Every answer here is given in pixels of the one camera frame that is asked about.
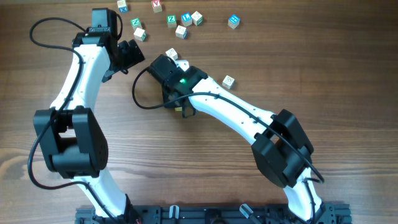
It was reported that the white block green side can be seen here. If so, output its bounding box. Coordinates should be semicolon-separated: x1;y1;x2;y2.
192;11;203;26

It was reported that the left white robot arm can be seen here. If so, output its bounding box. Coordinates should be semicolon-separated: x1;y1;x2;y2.
27;8;145;223

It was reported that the white block teal side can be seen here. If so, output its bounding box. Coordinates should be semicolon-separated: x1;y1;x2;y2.
165;48;178;60

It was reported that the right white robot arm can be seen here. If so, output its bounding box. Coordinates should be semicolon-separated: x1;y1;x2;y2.
147;55;324;223

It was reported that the white block blue side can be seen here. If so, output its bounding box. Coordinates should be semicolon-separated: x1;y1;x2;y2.
175;26;187;39

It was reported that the right black camera cable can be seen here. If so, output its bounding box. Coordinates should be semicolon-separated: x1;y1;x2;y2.
131;66;325;222

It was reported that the left black camera cable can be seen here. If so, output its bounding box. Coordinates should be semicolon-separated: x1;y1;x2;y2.
27;17;119;224

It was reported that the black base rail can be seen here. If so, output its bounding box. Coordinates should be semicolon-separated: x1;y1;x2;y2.
74;203;352;224

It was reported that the plain block green side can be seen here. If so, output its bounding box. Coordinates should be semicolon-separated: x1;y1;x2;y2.
134;27;147;42

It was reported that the blue L block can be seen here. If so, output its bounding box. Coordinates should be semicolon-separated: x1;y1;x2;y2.
181;12;193;27

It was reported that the block with red V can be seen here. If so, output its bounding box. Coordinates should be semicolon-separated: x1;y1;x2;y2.
151;0;162;13

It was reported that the green Z block middle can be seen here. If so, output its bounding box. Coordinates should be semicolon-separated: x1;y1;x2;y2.
167;15;177;28

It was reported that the green z block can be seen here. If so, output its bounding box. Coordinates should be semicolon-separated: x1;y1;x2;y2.
167;15;177;28
131;17;142;30

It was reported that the white patterned block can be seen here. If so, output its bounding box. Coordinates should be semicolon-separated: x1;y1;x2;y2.
222;75;235;90

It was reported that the block with blue X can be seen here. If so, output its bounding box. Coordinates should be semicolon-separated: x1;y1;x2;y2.
117;0;129;13

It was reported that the black camera cable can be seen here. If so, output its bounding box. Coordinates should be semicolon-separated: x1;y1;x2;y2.
131;66;325;222
27;17;119;224

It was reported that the blue top block right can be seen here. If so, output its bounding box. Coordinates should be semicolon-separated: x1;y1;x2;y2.
228;14;240;29

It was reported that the green Z block left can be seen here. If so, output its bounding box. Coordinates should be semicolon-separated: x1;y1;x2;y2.
131;17;142;30

